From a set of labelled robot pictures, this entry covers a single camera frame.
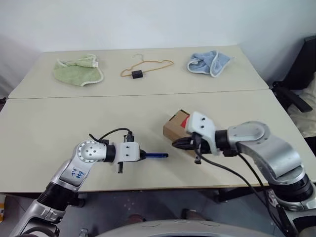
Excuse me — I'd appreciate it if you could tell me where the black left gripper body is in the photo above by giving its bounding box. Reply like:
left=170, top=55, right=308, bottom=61
left=117, top=149, right=147, bottom=174

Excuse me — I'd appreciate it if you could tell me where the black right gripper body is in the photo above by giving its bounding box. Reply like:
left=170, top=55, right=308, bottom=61
left=191, top=133, right=212, bottom=165

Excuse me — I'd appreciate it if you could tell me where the blue pen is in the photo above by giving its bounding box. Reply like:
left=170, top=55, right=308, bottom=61
left=145, top=152, right=169, bottom=159

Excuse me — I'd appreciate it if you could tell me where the brown cardboard box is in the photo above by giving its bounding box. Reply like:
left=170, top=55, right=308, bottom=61
left=163, top=108, right=198, bottom=159

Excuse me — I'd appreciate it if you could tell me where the dark brown rounded shape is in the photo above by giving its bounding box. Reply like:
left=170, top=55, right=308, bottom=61
left=181, top=208, right=211, bottom=223
left=126, top=213, right=147, bottom=225

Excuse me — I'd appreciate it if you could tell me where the grey robot torso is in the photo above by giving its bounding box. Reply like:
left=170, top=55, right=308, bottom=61
left=94, top=218, right=238, bottom=237

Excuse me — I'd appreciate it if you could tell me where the blue towel with white trim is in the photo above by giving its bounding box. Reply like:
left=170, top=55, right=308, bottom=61
left=186, top=49, right=236, bottom=78

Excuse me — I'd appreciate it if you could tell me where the black chair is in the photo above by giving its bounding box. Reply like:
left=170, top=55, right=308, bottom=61
left=271, top=36, right=316, bottom=115

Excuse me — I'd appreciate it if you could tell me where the green towel with white trim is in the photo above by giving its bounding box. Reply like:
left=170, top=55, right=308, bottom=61
left=52, top=52, right=105, bottom=88

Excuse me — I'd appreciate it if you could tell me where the cream cushion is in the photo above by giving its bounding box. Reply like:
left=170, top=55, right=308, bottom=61
left=287, top=76, right=316, bottom=137

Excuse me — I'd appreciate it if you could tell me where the yellow object under table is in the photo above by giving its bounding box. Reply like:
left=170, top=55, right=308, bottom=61
left=0, top=193, right=6, bottom=223

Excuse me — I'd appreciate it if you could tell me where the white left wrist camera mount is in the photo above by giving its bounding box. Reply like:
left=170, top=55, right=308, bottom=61
left=114, top=141, right=141, bottom=164

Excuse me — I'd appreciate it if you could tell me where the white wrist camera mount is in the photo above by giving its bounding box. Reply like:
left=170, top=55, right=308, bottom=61
left=185, top=111, right=222, bottom=157
left=114, top=141, right=141, bottom=164

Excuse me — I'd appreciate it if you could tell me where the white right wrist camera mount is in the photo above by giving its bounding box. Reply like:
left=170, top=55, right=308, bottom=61
left=185, top=111, right=222, bottom=157

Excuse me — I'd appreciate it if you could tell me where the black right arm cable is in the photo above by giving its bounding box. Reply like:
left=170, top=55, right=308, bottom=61
left=195, top=140, right=300, bottom=237

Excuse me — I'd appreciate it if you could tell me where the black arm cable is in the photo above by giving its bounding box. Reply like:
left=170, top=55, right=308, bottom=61
left=88, top=127, right=135, bottom=145
left=195, top=140, right=300, bottom=237

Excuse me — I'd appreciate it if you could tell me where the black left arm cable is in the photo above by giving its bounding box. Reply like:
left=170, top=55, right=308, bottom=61
left=88, top=127, right=135, bottom=145

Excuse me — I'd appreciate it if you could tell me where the black table frame bracket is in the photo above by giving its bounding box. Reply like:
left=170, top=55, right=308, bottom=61
left=213, top=187, right=250, bottom=203

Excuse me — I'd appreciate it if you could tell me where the gold wire clothes hanger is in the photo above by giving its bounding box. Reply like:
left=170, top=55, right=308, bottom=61
left=119, top=53, right=174, bottom=79

